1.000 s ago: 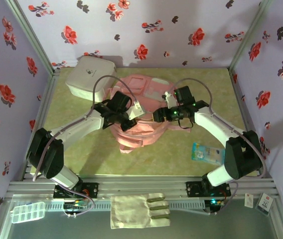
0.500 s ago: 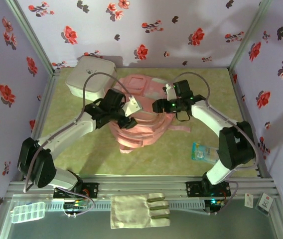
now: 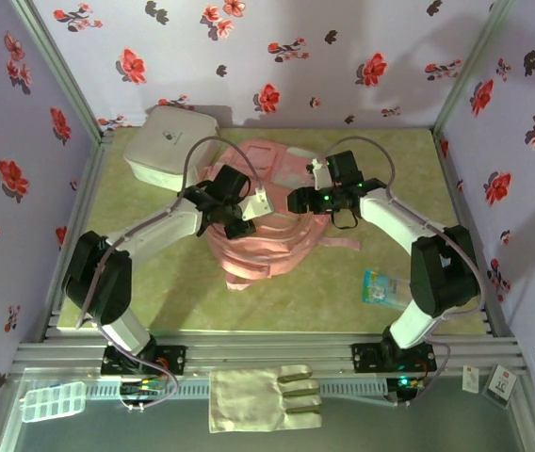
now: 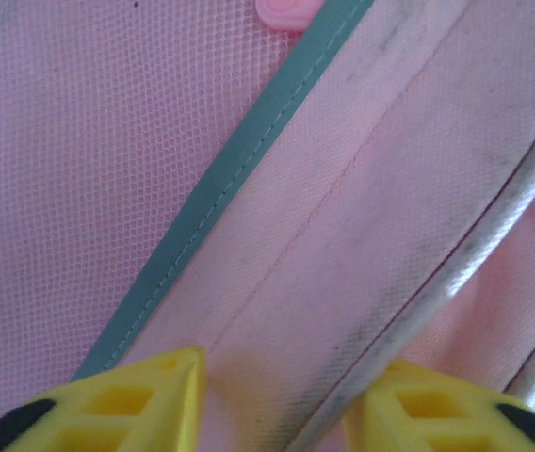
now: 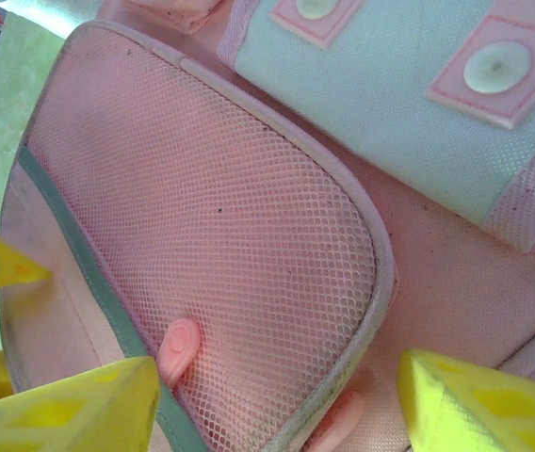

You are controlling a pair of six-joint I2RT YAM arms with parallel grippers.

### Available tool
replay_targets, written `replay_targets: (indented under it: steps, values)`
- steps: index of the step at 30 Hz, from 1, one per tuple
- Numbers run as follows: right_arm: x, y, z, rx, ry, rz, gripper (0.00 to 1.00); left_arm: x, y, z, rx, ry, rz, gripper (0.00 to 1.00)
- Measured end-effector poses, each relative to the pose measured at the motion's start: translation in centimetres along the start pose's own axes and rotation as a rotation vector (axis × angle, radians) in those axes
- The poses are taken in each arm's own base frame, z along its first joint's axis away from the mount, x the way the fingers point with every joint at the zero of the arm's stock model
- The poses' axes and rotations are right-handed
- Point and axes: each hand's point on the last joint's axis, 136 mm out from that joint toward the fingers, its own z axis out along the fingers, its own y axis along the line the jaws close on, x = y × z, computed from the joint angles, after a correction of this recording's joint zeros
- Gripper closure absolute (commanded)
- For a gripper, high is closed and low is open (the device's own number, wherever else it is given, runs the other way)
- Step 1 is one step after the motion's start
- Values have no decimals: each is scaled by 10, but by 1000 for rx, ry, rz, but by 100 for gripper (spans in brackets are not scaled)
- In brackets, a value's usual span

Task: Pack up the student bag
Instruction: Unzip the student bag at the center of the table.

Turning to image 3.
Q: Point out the pink school backpack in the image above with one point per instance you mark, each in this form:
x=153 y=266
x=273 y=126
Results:
x=267 y=249

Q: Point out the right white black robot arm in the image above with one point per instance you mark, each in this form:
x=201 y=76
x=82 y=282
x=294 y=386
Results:
x=390 y=212

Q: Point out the light blue tissue pack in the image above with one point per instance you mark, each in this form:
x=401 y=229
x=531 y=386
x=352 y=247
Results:
x=383 y=287

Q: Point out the white plastic box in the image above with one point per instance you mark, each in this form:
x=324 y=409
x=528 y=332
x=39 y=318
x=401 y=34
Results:
x=159 y=146

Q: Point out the beige fabric glove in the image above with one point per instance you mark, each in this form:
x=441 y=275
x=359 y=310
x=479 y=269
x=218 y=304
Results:
x=248 y=400

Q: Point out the small white tag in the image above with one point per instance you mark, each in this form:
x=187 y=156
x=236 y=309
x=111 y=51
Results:
x=470 y=379

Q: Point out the white card in stand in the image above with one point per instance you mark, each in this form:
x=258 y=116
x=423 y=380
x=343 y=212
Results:
x=500 y=381

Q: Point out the clear plastic organizer box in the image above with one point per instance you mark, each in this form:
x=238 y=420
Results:
x=53 y=402

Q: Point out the aluminium side frame rail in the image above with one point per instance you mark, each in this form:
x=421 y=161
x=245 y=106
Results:
x=95 y=155
x=447 y=160

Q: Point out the aluminium front frame rail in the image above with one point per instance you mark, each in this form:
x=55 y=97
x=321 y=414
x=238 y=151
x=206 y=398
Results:
x=272 y=350

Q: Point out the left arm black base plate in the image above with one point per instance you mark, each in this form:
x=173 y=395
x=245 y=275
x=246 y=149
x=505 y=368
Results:
x=173 y=360

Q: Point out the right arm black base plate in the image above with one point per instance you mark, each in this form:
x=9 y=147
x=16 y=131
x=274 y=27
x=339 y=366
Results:
x=366 y=358

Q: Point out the aluminium corner post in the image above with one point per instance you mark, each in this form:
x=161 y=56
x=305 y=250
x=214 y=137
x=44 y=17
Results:
x=470 y=61
x=55 y=61

